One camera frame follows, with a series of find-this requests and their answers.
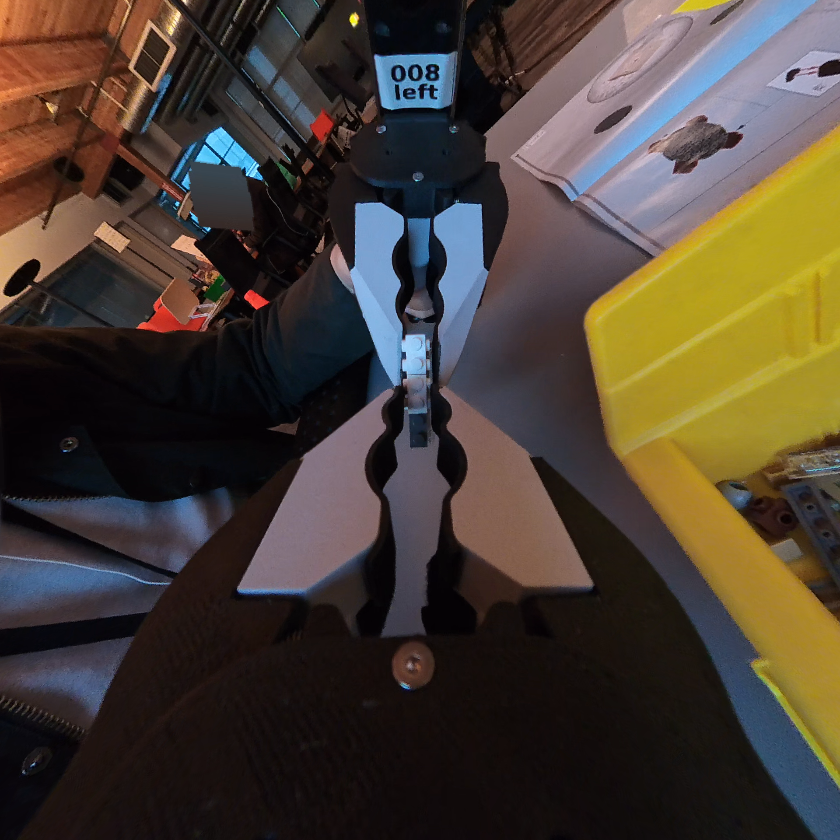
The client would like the toy brick instruction booklet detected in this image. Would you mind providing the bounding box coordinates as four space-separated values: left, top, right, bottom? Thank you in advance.
512 0 840 257

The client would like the person's left forearm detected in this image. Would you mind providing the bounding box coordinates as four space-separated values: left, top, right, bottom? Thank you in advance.
0 246 375 500

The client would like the red storage box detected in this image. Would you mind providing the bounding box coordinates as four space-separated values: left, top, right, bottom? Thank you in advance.
136 276 221 332

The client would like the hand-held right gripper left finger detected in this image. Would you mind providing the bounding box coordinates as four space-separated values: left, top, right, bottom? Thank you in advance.
235 386 403 636

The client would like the white vent grille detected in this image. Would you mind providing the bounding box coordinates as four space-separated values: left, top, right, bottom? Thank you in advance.
126 18 178 93

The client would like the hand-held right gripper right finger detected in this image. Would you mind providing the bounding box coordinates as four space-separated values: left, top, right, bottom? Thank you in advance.
428 386 598 636

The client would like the person's clothed torso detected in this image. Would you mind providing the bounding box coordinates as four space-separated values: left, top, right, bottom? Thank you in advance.
0 492 231 840

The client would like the yellow plastic bin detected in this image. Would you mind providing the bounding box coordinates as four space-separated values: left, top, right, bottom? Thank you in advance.
584 125 840 785

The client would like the silver ventilation duct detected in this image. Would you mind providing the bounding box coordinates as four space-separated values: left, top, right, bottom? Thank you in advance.
117 0 198 135

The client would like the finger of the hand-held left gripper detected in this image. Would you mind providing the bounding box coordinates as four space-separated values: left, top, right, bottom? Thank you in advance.
430 202 490 389
353 203 406 388

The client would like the arched window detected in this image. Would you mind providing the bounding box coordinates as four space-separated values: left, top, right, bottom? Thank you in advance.
172 126 257 198

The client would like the pile of loose toy bricks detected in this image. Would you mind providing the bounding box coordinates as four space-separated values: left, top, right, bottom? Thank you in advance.
718 446 840 621

